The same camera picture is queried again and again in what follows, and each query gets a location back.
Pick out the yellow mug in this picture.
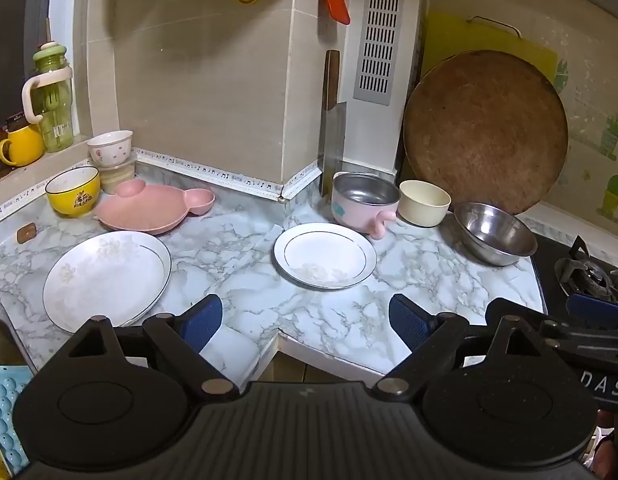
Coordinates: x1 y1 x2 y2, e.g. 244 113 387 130
0 125 44 167

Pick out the steel sink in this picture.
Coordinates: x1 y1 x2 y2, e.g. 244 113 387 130
0 317 30 368

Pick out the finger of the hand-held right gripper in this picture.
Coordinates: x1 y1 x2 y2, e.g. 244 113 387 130
565 292 618 321
486 297 565 341

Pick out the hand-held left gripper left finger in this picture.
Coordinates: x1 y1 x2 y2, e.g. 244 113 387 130
69 294 240 401

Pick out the kitchen cleaver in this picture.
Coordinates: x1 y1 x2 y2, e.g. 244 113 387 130
319 50 348 197

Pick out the yellow bowl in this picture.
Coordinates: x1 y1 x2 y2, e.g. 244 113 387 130
45 166 100 218

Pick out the grey vent grille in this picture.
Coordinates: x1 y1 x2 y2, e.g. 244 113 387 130
352 0 406 106

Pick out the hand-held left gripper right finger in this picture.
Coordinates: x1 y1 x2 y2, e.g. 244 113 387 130
375 294 544 401

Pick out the stainless steel bowl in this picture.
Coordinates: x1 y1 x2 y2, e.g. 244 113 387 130
453 202 538 267

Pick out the black gas stove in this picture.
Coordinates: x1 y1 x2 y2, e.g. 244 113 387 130
532 232 618 321

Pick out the clear plastic container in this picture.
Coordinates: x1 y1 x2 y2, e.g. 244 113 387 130
98 157 137 195

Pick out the small white plate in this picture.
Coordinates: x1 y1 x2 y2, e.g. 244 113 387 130
274 223 377 290

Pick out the large white plate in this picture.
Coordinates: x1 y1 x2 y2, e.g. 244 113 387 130
43 231 172 335

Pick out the round wooden cutting board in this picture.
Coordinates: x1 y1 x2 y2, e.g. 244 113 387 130
402 50 569 216

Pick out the green water bottle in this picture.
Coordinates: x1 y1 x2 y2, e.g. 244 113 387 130
22 42 74 153

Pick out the yellow plastic cutting board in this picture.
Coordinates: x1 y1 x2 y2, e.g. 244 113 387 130
420 12 557 91

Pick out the pink pot with handle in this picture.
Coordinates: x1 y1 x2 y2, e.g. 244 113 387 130
331 172 401 238

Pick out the cream bowl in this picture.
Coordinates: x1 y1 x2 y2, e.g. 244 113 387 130
398 180 452 227

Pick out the white floral bowl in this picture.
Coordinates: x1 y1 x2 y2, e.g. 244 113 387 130
87 130 134 167

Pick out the person's right hand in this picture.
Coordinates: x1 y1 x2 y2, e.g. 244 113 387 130
592 427 618 480

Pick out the blue ice tray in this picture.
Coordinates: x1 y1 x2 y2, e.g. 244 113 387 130
0 366 34 478

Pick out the gas burner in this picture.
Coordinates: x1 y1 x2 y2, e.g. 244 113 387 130
554 236 618 301

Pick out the pink bear-shaped plate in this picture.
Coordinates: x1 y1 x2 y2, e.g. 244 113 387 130
92 180 216 235

